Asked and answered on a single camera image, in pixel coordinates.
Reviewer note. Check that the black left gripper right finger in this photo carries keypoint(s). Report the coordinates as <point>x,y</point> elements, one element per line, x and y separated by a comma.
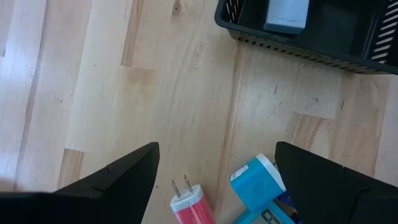
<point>326,193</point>

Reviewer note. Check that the red white USB wall charger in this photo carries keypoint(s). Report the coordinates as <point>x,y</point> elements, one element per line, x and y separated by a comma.
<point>194,211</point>

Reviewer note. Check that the white digital clock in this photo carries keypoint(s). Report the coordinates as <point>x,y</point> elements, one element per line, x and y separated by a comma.
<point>286,14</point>

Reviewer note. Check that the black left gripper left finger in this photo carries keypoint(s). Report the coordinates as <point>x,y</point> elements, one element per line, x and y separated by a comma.
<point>77,202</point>

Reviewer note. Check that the dark blue digital clock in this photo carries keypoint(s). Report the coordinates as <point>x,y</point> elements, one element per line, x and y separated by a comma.
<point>287,199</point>

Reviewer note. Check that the light blue USB wall charger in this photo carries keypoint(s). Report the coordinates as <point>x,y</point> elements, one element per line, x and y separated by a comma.
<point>255,183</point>

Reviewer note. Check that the black slotted plastic basket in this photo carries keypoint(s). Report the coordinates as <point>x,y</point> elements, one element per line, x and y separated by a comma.
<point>335,31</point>

